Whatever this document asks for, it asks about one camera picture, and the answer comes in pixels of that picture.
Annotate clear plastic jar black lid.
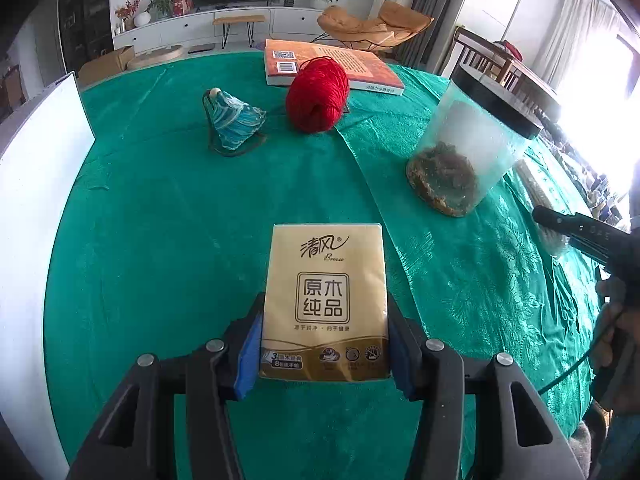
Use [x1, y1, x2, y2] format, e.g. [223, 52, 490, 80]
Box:
[406, 63, 543, 218]

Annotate white television cabinet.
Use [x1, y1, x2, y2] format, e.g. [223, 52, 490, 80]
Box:
[112, 2, 341, 61]

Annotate dark tall cabinet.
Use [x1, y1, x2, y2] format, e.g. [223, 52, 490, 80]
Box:
[57, 0, 113, 76]

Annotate person's right hand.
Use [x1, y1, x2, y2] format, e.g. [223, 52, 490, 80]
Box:
[590, 277, 640, 416]

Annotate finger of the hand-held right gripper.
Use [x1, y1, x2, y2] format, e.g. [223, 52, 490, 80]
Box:
[531, 205, 611, 263]

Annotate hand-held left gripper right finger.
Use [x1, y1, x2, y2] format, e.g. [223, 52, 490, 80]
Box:
[387, 295, 586, 480]

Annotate potted plant with red wrap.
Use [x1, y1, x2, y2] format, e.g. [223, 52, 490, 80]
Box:
[146, 0, 193, 21]

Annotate wooden slatted chair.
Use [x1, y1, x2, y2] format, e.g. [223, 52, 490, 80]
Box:
[450, 27, 521, 86]

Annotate red yarn ball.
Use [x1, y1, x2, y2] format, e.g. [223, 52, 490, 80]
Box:
[285, 56, 351, 134]

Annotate grey curtain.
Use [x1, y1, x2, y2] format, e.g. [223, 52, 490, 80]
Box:
[400, 0, 476, 68]

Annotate orange covered book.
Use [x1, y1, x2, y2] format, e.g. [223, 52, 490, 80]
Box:
[263, 38, 405, 96]

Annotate red flowers in vase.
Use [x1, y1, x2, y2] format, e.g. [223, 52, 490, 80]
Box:
[115, 0, 143, 33]

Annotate black cable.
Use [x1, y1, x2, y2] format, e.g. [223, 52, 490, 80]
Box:
[539, 310, 621, 397]

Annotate orange lounge chair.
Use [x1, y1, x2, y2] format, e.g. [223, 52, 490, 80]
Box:
[317, 1, 435, 63]

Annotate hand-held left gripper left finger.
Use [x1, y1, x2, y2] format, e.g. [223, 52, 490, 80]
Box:
[67, 292, 266, 480]

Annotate beige tissue packet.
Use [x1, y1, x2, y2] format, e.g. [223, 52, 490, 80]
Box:
[258, 223, 392, 382]

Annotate white foam board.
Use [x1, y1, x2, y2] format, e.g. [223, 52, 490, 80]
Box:
[0, 71, 97, 480]

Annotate teal pyramid fabric pouch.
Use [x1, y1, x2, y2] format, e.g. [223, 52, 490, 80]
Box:
[201, 87, 268, 157]

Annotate green satin tablecloth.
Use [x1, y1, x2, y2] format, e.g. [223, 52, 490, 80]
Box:
[42, 50, 608, 480]

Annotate small wooden bench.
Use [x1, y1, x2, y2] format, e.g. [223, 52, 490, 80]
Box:
[212, 14, 268, 51]

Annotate cardboard box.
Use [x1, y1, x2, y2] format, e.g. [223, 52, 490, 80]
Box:
[77, 45, 136, 88]

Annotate white sheer curtain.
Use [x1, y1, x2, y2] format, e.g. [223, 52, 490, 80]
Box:
[530, 0, 613, 86]

